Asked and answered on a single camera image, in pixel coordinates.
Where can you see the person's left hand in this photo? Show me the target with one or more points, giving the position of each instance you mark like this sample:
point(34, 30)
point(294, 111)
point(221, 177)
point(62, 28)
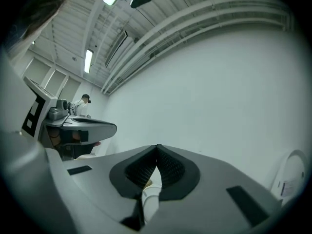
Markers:
point(76, 136)

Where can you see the ceiling air conditioner unit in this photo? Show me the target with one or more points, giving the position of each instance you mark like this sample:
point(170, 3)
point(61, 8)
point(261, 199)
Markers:
point(118, 48)

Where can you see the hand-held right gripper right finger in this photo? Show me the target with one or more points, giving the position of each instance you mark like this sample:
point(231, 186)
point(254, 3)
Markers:
point(209, 203)

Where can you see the white ceiling pipe run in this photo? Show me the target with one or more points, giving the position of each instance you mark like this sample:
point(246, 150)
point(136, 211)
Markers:
point(185, 30)

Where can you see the white toilet seat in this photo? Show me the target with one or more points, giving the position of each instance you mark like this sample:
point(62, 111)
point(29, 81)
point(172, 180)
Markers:
point(291, 169)

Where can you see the frosted window panel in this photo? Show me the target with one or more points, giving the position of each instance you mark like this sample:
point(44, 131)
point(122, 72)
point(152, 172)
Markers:
point(36, 69)
point(71, 90)
point(55, 82)

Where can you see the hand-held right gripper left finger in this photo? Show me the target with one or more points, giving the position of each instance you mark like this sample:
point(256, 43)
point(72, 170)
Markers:
point(97, 179)

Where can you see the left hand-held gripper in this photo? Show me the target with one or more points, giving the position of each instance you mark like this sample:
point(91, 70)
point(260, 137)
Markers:
point(46, 106)

